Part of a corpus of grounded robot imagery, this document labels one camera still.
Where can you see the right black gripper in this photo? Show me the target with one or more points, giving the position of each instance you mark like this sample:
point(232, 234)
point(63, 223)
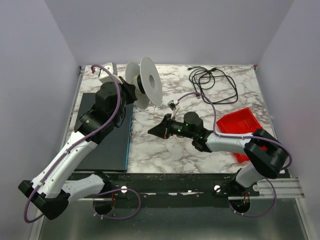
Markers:
point(166, 126)

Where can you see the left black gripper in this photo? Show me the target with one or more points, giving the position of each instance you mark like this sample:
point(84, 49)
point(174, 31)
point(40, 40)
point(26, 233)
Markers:
point(128, 92)

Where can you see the grey cable spool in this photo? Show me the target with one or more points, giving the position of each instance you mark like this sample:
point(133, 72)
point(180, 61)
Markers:
point(147, 82)

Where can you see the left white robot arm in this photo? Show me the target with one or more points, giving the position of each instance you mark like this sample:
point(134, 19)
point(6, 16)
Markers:
point(49, 191)

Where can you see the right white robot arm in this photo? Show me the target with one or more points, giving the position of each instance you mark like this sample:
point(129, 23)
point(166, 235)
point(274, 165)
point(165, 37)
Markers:
point(266, 155)

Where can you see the black flat box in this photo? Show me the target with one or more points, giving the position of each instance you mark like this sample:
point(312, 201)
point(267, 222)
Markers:
point(113, 152)

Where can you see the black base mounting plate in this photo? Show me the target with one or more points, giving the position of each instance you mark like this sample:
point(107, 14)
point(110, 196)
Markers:
point(173, 190)

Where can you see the red plastic tray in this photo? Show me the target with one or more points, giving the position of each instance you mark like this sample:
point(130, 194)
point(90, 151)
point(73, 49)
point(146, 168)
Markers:
point(239, 122)

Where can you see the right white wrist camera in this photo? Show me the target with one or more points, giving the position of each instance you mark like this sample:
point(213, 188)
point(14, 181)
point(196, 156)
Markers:
point(174, 106)

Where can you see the aluminium rail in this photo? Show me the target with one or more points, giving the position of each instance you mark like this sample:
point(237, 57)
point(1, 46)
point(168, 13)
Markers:
point(285, 188)

